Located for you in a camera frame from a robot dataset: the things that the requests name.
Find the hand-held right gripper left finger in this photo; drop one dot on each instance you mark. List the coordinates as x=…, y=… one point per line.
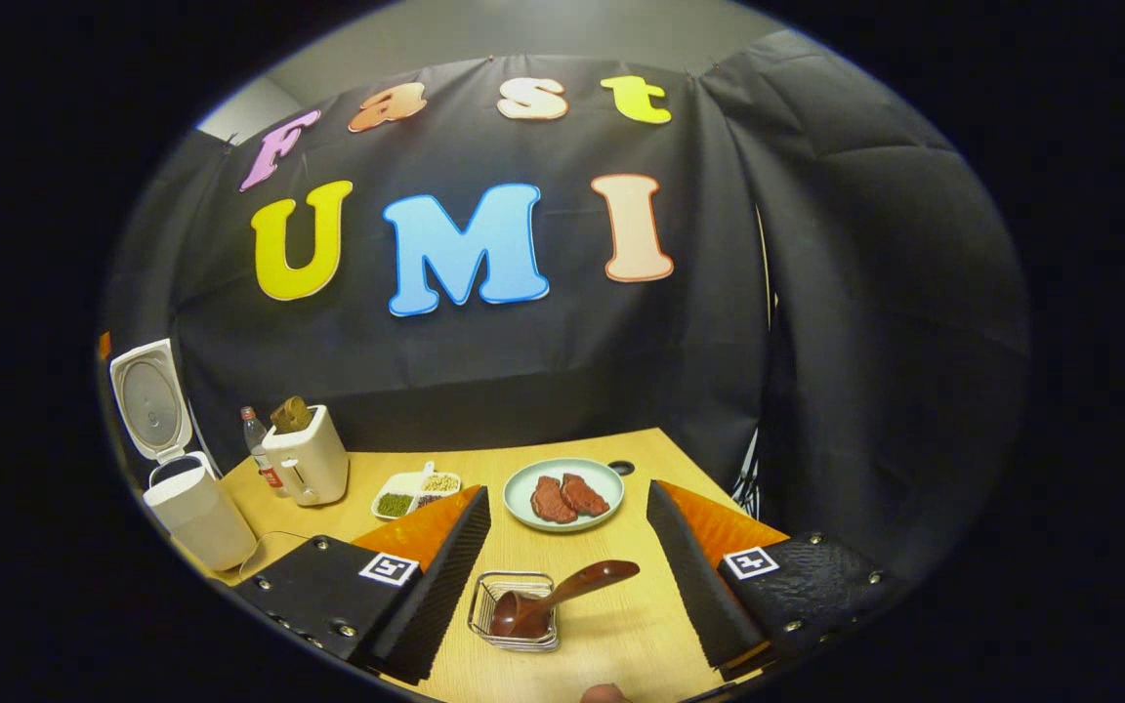
x=445, y=586

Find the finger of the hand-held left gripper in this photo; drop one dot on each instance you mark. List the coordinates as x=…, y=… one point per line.
x=104, y=345

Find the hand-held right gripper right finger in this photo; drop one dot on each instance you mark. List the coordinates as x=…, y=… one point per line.
x=704, y=586

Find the brown wooden spoon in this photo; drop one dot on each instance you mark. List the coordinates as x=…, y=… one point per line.
x=592, y=578

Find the white rice cooker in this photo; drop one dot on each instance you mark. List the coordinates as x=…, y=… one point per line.
x=201, y=517

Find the dark red beans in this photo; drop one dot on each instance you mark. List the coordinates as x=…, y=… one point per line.
x=429, y=500

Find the green mung beans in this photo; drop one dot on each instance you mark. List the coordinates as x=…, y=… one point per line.
x=395, y=505

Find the yellow soybeans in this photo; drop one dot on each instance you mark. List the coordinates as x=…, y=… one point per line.
x=440, y=483

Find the white divided snack tray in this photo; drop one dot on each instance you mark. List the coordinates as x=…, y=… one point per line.
x=401, y=483

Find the pale green plate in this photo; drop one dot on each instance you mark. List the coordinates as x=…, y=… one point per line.
x=519, y=498

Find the red meat slice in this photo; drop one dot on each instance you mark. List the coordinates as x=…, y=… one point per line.
x=586, y=495
x=553, y=500

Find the white toaster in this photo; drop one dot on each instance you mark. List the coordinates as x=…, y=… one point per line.
x=313, y=469

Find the clear plastic water bottle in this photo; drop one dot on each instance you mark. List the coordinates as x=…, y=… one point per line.
x=258, y=449

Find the brown toast slice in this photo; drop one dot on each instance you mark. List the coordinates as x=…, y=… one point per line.
x=300, y=413
x=281, y=420

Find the black backdrop cloth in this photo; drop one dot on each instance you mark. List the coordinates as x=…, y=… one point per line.
x=523, y=371

